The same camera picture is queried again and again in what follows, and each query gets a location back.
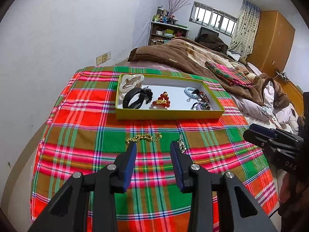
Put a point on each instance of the black fitness band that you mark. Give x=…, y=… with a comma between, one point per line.
x=134, y=98

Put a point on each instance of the barred window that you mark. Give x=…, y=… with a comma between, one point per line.
x=212, y=18

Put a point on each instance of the floral curtain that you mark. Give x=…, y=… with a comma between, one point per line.
x=244, y=35

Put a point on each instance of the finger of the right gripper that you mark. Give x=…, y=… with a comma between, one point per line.
x=260, y=131
x=260, y=139

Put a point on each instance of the translucent beige hair claw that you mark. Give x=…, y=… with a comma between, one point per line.
x=128, y=82

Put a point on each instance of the wall power socket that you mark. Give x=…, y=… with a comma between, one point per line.
x=103, y=58

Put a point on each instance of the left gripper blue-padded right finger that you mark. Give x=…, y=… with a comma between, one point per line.
x=181, y=167

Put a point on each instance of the dried flower branches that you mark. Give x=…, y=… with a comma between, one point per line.
x=175, y=5

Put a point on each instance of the green shallow cardboard box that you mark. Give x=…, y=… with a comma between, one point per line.
x=150, y=97

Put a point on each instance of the dark wooden shelf unit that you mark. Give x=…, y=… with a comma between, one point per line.
x=161, y=33

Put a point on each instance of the wooden wardrobe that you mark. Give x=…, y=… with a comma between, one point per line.
x=273, y=43

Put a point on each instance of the folded plaid cloth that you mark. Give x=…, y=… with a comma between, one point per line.
x=229, y=75

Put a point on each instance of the white pink duvet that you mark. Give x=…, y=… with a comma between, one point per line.
x=266, y=115

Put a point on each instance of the dark jacket on chair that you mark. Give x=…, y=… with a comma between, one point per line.
x=211, y=40

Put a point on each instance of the silver rhinestone hair pin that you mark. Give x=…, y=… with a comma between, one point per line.
x=181, y=143

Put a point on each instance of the brown fleece blanket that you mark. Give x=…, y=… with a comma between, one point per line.
x=189, y=57

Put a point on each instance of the red gold bead ornament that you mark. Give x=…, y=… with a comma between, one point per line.
x=162, y=101

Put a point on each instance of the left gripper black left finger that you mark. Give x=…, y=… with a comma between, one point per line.
x=125, y=163

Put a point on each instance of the colourful plaid tablecloth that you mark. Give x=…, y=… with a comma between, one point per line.
x=82, y=134

